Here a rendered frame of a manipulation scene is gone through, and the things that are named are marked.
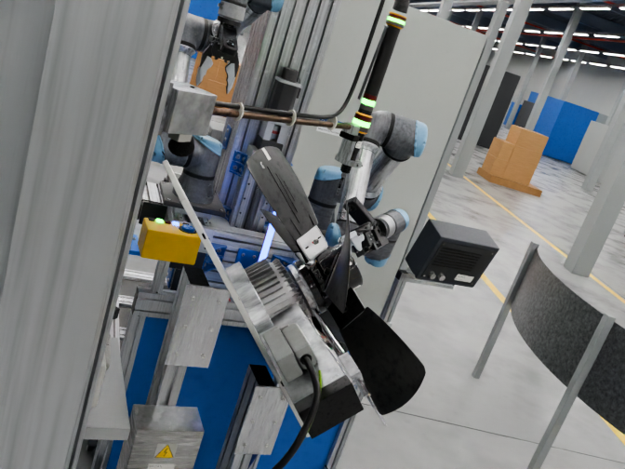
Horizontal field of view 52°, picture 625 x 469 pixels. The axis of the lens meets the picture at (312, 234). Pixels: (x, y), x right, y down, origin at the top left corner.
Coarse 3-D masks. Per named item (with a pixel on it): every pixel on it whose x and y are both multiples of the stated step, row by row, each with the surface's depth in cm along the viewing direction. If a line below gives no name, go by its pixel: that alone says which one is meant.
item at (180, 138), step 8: (168, 136) 106; (176, 136) 105; (184, 136) 106; (168, 144) 106; (176, 144) 106; (184, 144) 106; (192, 144) 108; (176, 152) 106; (184, 152) 107; (192, 152) 108
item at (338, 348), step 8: (312, 312) 151; (320, 320) 149; (328, 328) 146; (328, 336) 145; (336, 344) 142; (336, 352) 142; (344, 352) 141; (360, 384) 135; (368, 392) 133; (368, 400) 132; (376, 408) 131; (384, 424) 128
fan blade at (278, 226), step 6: (264, 210) 182; (270, 216) 181; (276, 216) 185; (270, 222) 177; (276, 222) 179; (276, 228) 175; (282, 228) 177; (282, 234) 173; (288, 234) 175; (288, 240) 171; (288, 246) 168; (294, 246) 169; (294, 252) 166
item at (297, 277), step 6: (288, 270) 157; (294, 270) 152; (294, 276) 151; (300, 276) 153; (300, 282) 150; (300, 288) 150; (306, 288) 150; (300, 294) 158; (306, 294) 150; (306, 300) 151; (312, 300) 153; (312, 306) 151
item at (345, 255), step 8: (344, 240) 136; (344, 248) 132; (344, 256) 130; (344, 264) 128; (336, 272) 140; (344, 272) 127; (336, 280) 136; (344, 280) 125; (328, 288) 142; (336, 288) 133; (344, 288) 124; (328, 296) 139; (336, 296) 131; (344, 296) 123; (336, 304) 129; (344, 304) 123
